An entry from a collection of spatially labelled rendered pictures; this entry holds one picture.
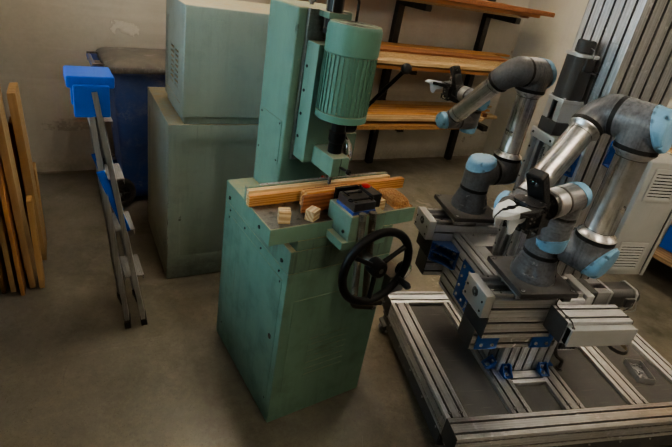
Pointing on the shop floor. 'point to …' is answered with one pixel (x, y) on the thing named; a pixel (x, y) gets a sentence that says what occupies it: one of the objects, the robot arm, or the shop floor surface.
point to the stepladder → (107, 173)
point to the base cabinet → (287, 325)
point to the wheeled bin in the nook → (131, 110)
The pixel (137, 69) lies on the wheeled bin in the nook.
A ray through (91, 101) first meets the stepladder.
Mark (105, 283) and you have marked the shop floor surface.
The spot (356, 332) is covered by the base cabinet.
